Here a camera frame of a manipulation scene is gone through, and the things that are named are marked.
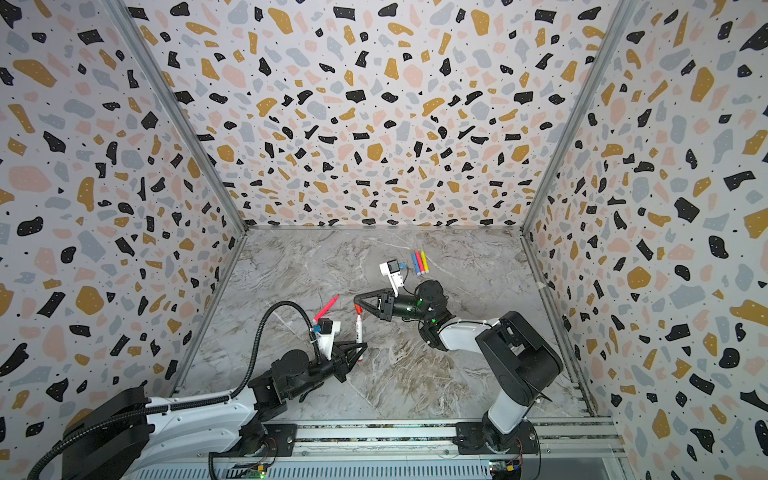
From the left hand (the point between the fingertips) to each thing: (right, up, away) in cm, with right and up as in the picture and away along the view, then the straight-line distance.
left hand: (366, 343), depth 74 cm
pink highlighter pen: (+15, +19, +36) cm, 44 cm away
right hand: (-3, +11, -1) cm, 11 cm away
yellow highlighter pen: (+17, +20, +37) cm, 45 cm away
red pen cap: (-2, +9, +1) cm, 9 cm away
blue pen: (+14, +18, +36) cm, 43 cm away
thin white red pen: (-2, +3, +1) cm, 4 cm away
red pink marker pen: (-16, +4, +24) cm, 29 cm away
